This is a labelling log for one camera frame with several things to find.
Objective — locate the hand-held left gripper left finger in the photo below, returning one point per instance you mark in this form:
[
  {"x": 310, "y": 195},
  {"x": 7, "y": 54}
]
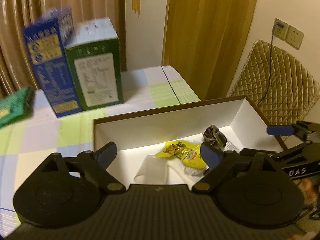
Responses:
[{"x": 107, "y": 152}]

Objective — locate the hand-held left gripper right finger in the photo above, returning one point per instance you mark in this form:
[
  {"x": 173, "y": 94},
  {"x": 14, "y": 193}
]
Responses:
[{"x": 211, "y": 156}]

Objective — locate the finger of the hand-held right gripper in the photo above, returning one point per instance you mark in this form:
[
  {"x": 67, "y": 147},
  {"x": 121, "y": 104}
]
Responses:
[
  {"x": 287, "y": 153},
  {"x": 280, "y": 130}
]

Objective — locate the dark brown hair scrunchie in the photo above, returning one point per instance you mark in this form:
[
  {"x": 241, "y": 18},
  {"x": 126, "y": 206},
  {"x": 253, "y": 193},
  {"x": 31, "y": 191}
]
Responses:
[{"x": 215, "y": 135}]

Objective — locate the white tube with blue label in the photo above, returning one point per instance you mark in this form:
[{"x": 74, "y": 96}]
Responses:
[{"x": 231, "y": 146}]

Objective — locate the yellow snack packet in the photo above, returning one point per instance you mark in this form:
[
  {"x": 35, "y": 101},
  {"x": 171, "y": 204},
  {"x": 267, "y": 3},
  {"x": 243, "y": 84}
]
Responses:
[{"x": 180, "y": 152}]

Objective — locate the translucent plastic cup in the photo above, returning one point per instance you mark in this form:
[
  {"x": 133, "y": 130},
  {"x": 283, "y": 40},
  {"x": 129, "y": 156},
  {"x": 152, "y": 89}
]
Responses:
[{"x": 152, "y": 170}]

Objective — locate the brown cardboard box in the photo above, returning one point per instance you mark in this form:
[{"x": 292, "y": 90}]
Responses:
[{"x": 162, "y": 122}]

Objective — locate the chair with quilted cover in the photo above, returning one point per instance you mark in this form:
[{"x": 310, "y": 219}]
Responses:
[{"x": 282, "y": 80}]

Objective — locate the checked tablecloth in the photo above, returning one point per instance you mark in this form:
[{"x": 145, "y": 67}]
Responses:
[{"x": 37, "y": 135}]

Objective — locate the tall green carton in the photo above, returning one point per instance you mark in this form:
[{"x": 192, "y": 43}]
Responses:
[{"x": 100, "y": 80}]

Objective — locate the tall blue carton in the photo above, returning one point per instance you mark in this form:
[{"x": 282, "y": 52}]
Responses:
[{"x": 50, "y": 67}]

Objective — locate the green wet wipe pack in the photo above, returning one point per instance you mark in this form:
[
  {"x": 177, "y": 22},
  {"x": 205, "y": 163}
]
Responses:
[{"x": 15, "y": 105}]

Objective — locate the golden brown curtain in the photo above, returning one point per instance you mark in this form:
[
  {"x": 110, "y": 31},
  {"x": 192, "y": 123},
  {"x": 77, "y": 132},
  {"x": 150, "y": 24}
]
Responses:
[{"x": 207, "y": 30}]

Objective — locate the beige curtain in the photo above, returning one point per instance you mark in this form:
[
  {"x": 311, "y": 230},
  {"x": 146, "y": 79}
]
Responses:
[{"x": 25, "y": 5}]

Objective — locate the white wall socket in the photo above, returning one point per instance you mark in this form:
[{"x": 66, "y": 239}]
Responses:
[
  {"x": 281, "y": 30},
  {"x": 295, "y": 37}
]

